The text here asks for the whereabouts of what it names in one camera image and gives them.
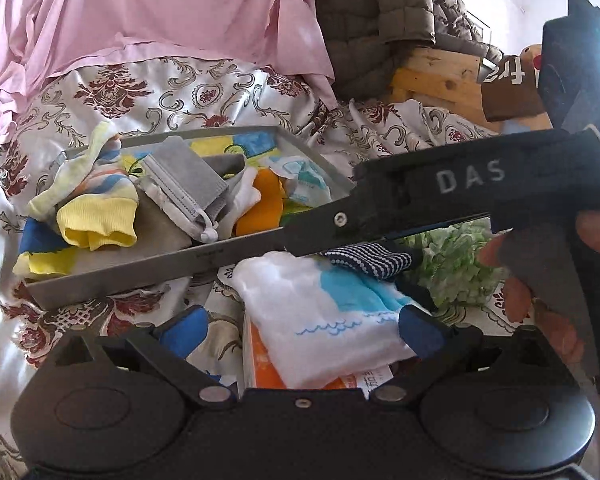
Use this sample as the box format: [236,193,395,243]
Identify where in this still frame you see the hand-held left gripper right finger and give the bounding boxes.
[367,304,563,407]

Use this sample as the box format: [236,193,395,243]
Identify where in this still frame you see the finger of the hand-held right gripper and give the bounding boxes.
[281,193,492,258]

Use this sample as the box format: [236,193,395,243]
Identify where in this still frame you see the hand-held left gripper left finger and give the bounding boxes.
[45,305,239,411]

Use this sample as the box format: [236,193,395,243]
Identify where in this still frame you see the white towel with blue print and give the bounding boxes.
[232,251,422,391]

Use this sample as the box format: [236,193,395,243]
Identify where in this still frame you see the grey tray with colourful bottom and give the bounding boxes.
[22,125,359,311]

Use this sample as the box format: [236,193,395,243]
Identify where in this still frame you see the navy dotted sock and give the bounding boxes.
[322,242,424,281]

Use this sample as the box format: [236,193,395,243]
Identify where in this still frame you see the light blue packaged mask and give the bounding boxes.
[265,155,334,209]

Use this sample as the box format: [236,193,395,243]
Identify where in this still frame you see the orange sock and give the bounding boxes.
[235,167,286,237]

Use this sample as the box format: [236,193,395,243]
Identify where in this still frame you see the green and white cloth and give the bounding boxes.
[395,220,509,309]

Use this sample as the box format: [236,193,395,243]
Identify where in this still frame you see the orange and white packet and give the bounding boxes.
[242,316,397,401]

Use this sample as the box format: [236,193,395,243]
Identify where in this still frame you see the brown printed bag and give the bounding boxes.
[477,45,549,124]

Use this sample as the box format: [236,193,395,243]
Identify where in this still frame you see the white sock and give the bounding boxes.
[224,166,261,223]

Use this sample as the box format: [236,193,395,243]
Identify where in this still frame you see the khaki grey cloth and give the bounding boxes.
[127,199,197,262]

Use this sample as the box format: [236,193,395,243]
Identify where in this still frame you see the dark grey cloth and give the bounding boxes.
[201,152,249,179]

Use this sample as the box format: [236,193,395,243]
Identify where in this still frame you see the grey face mask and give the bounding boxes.
[139,137,231,244]

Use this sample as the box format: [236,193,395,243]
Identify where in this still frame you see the pastel striped sock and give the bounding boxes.
[27,120,142,222]

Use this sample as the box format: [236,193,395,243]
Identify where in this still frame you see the blue and yellow sock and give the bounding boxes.
[12,217,81,281]

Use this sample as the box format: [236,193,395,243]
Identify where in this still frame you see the floral bed sheet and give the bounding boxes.
[0,55,531,480]

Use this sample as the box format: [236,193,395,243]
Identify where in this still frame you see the quilted grey jacket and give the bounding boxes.
[312,0,504,101]

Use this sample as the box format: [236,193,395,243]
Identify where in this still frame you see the pink sheet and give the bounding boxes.
[0,0,371,149]

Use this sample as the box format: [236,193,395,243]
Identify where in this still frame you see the pale wooden plank frame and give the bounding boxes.
[387,45,554,134]

